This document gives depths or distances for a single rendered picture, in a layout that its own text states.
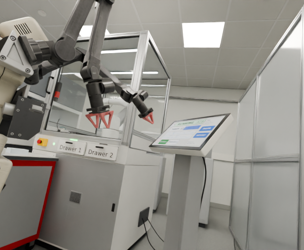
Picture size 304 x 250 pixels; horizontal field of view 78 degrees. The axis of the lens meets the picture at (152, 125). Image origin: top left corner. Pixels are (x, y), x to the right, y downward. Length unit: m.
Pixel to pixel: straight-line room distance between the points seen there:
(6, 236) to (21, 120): 1.13
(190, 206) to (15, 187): 1.23
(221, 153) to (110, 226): 3.52
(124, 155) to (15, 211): 0.87
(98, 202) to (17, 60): 1.20
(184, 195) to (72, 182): 1.00
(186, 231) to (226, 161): 3.58
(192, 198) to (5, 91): 1.05
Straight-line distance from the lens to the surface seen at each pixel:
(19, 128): 0.87
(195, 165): 1.18
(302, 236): 1.44
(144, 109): 1.19
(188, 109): 4.83
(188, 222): 1.22
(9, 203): 1.74
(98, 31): 0.96
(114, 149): 1.56
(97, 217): 1.69
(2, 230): 1.79
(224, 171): 4.69
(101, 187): 1.64
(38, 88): 2.60
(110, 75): 1.28
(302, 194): 1.41
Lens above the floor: 0.90
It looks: 9 degrees up
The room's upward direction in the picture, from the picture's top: 9 degrees clockwise
